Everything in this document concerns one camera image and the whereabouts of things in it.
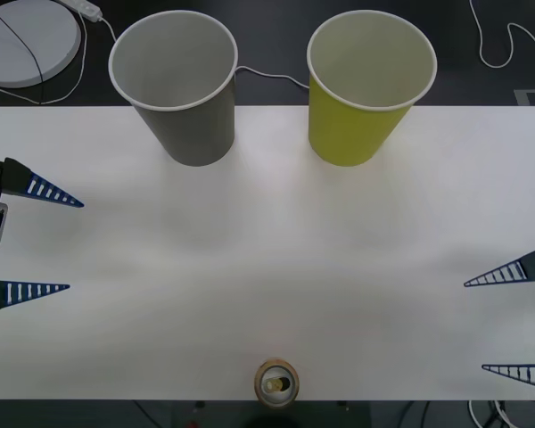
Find white power strip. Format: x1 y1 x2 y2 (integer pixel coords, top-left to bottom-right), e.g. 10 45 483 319
60 0 103 21

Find white power strip cable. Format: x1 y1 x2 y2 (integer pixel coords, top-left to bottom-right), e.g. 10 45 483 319
98 15 312 89

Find red and gold drink can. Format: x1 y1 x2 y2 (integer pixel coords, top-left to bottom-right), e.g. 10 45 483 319
254 357 300 408

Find black robot torso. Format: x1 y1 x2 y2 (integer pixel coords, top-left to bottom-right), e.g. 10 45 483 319
171 399 371 428

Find white cable under table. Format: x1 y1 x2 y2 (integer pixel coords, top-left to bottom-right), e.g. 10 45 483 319
467 399 518 428

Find thin black cable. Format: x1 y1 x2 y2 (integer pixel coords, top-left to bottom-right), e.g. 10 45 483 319
0 6 45 106

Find round pale grey disc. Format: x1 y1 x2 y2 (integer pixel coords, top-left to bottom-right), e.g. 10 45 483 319
0 0 83 88

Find winding white cable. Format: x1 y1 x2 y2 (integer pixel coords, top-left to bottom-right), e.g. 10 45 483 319
469 0 535 69

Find yellow-green plastic waste bin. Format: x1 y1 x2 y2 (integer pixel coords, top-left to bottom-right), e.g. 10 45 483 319
306 9 439 169

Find looping white cable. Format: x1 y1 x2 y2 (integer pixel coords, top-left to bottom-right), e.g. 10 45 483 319
0 0 88 105

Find grey plastic waste bin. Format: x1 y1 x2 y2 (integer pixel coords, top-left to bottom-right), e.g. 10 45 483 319
108 10 239 169

